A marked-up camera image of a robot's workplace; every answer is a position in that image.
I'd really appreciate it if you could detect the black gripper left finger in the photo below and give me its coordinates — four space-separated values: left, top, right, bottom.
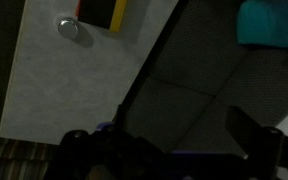
113 104 167 157

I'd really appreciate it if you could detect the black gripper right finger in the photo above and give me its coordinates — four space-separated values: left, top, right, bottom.
225 106 284 164

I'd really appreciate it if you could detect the silver round metal weight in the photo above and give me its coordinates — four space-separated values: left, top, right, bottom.
58 18 79 40

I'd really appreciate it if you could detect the grey marble coffee table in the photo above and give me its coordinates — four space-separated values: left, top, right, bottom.
0 0 179 144

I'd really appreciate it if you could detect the dark grey fabric sofa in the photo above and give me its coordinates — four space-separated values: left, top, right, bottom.
0 0 288 153

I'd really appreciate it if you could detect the teal cushion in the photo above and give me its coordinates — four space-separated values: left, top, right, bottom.
236 0 288 48

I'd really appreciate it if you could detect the striped armchair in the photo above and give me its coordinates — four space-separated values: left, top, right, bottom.
0 138 58 180

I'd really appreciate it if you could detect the black yellow-spined top book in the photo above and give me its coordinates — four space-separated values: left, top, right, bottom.
77 0 127 32

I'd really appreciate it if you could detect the red bottom book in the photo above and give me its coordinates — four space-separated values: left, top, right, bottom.
75 0 81 18

